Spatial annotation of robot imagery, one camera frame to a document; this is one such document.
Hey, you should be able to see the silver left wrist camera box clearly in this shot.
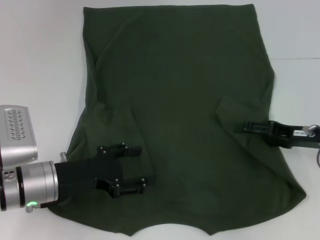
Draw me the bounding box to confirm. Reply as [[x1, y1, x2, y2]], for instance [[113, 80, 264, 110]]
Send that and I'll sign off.
[[0, 105, 39, 166]]

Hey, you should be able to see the arm cable with plug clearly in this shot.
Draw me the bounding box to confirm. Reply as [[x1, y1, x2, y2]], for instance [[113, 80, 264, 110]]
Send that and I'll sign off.
[[301, 124, 320, 166], [24, 201, 52, 214]]

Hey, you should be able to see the right arm cable with plug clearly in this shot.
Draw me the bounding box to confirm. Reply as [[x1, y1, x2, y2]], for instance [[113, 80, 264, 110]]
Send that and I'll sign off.
[[301, 124, 320, 166]]

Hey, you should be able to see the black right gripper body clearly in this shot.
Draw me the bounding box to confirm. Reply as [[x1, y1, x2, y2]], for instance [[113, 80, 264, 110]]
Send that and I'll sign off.
[[265, 120, 320, 150]]

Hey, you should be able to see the left arm cable with plug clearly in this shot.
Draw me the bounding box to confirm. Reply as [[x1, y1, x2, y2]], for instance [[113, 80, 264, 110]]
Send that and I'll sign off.
[[24, 201, 52, 214]]

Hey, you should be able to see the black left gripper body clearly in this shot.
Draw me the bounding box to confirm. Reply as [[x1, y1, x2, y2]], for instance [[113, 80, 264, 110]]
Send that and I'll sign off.
[[53, 148, 125, 194]]

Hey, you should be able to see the dark green t-shirt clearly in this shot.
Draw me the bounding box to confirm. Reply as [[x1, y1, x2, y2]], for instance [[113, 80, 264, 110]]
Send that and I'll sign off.
[[47, 3, 308, 237]]

